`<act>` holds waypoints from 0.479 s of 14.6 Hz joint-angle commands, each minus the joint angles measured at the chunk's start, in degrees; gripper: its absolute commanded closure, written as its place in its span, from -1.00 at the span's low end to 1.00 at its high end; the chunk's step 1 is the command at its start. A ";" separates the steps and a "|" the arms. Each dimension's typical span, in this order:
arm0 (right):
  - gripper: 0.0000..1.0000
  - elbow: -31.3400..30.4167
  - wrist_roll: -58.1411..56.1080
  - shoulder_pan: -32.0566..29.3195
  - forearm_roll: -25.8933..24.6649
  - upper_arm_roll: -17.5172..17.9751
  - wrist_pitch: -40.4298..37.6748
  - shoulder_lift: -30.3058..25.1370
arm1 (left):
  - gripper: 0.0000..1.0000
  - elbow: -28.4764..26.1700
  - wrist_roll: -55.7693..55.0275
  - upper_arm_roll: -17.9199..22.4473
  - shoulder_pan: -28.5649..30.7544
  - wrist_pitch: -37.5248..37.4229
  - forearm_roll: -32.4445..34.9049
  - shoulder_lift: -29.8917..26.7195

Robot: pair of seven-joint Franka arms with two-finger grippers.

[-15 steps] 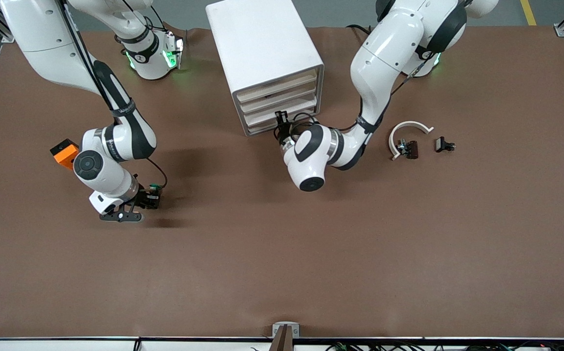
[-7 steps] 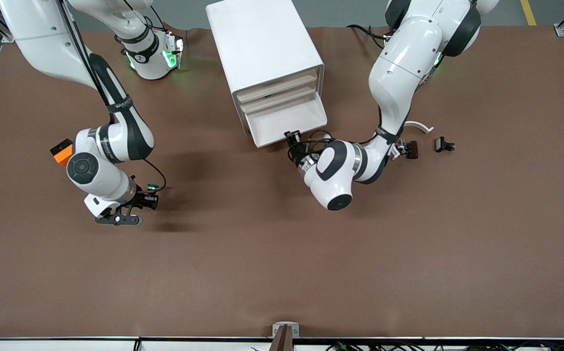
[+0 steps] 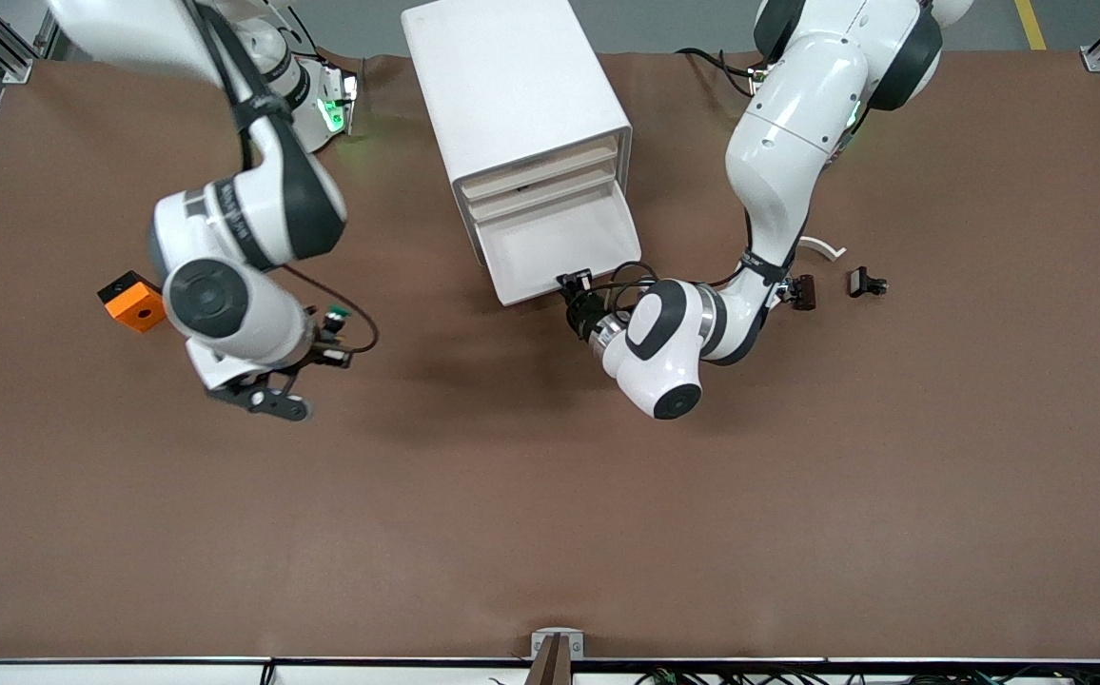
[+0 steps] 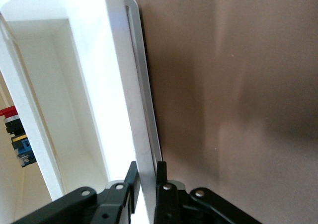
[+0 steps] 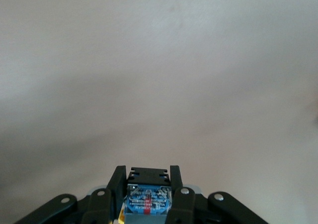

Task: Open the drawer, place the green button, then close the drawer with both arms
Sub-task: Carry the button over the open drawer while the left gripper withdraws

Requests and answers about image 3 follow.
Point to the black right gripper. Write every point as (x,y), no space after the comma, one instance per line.
(325,342)

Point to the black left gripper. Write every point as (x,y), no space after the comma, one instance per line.
(587,311)

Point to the green push button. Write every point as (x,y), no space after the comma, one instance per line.
(336,314)

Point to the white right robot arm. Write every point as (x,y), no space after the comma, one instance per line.
(226,304)

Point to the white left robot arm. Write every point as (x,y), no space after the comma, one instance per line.
(778,143)

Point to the orange block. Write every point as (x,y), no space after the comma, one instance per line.
(141,306)

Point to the black push button switch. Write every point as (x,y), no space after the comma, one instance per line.
(861,282)

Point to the grey metal bracket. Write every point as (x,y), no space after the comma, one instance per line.
(577,642)

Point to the brown post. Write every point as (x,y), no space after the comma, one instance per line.
(552,666)

